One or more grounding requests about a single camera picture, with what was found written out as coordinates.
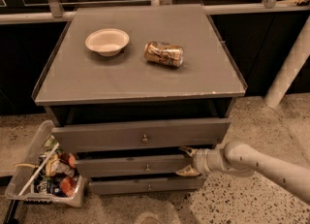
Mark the red snack packet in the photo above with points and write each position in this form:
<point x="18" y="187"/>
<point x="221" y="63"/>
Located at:
<point x="68" y="185"/>

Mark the white diagonal pillar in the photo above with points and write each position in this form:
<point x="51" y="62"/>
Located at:
<point x="294" y="62"/>

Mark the white paper bowl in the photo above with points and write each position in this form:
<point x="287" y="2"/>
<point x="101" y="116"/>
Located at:
<point x="107" y="42"/>

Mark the grey bottom drawer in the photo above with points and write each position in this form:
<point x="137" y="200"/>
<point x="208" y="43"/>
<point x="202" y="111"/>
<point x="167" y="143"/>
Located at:
<point x="145" y="185"/>

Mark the white stick in bin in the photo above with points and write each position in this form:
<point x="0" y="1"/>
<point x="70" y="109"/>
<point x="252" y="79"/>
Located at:
<point x="27" y="184"/>

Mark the grey drawer cabinet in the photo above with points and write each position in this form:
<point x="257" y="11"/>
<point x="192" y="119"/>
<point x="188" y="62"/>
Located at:
<point x="80" y="86"/>

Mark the grey top drawer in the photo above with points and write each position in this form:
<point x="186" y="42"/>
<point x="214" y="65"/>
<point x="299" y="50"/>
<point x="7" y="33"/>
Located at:
<point x="141" y="134"/>

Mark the grey drawer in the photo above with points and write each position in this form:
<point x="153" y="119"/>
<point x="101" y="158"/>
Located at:
<point x="145" y="185"/>
<point x="133" y="166"/>
<point x="141" y="134"/>

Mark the beige crumpled snack bag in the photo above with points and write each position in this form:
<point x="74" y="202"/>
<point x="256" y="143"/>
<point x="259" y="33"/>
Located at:
<point x="55" y="166"/>

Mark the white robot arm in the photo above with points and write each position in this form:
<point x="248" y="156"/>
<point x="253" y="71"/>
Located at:
<point x="239" y="159"/>

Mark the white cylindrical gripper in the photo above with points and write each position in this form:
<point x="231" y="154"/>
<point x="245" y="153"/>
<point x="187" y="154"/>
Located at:
<point x="200" y="161"/>

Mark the gold crushed soda can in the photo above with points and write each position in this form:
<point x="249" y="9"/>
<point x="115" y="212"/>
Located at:
<point x="164" y="54"/>

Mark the clear plastic bin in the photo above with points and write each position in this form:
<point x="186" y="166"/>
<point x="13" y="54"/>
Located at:
<point x="42" y="143"/>

